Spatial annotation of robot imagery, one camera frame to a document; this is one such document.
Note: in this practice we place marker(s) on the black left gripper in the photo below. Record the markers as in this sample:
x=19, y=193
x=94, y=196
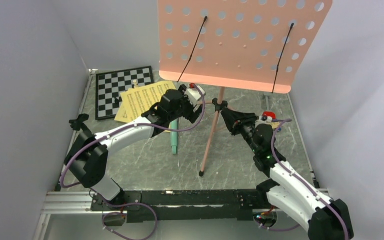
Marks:
x=191, y=116

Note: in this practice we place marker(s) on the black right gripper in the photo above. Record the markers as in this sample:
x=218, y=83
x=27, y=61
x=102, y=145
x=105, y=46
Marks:
x=235, y=122

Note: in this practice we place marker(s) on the pink perforated music stand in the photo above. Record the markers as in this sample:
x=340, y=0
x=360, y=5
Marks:
x=244, y=44

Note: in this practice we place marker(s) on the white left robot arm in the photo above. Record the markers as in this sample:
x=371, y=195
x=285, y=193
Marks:
x=88, y=156

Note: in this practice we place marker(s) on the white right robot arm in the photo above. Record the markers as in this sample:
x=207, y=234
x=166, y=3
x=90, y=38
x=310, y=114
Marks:
x=322, y=217

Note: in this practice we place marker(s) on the yellow sheet music top page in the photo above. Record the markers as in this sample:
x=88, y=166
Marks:
x=147, y=95

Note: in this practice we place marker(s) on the yellow sheet music page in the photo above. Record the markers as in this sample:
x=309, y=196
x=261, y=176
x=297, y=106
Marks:
x=127, y=111
x=147, y=95

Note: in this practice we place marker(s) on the red wooden toy car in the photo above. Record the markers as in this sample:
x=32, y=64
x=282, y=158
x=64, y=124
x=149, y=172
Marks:
x=268, y=118

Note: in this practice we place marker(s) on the yellow sheet music bottom page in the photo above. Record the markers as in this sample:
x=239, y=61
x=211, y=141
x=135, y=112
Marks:
x=127, y=111

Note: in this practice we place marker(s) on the black white chessboard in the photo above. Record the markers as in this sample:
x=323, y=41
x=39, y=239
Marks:
x=110, y=84

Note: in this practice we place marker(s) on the black clamp knob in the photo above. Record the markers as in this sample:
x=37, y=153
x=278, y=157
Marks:
x=79, y=125

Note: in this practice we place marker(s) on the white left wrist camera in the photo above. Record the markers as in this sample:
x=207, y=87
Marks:
x=195, y=93

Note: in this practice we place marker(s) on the mint green toy recorder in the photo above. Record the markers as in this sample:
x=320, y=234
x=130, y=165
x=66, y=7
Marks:
x=174, y=137

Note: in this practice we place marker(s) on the grey metal bracket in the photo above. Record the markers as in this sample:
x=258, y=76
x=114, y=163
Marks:
x=267, y=96

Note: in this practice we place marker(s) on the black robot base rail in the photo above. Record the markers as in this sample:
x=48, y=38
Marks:
x=199, y=204

